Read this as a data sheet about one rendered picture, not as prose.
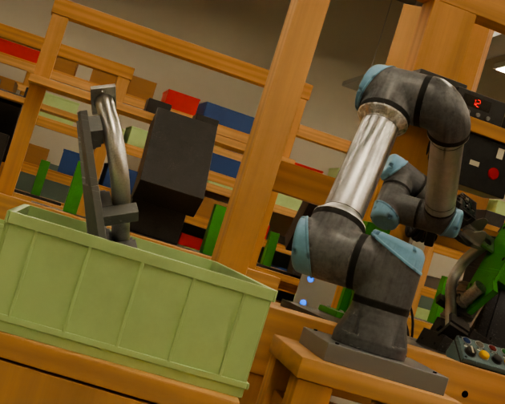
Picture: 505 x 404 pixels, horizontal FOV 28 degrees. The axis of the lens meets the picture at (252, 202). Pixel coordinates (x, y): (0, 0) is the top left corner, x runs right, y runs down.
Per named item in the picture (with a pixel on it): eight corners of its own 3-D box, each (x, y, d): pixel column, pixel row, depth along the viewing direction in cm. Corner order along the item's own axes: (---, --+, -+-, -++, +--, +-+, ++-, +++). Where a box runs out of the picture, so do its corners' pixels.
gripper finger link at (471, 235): (498, 246, 261) (472, 224, 259) (482, 258, 264) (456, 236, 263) (499, 240, 263) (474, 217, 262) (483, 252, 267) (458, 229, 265)
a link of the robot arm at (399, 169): (370, 181, 259) (381, 157, 263) (402, 206, 261) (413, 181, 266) (388, 171, 252) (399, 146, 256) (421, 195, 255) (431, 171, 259)
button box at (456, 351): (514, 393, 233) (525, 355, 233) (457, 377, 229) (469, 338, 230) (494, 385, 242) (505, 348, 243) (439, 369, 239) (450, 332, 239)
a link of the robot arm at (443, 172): (486, 76, 217) (465, 217, 255) (437, 65, 220) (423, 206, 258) (471, 113, 210) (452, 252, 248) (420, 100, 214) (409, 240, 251)
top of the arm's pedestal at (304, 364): (458, 425, 186) (464, 404, 186) (295, 377, 181) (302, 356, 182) (407, 392, 217) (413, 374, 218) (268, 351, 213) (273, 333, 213)
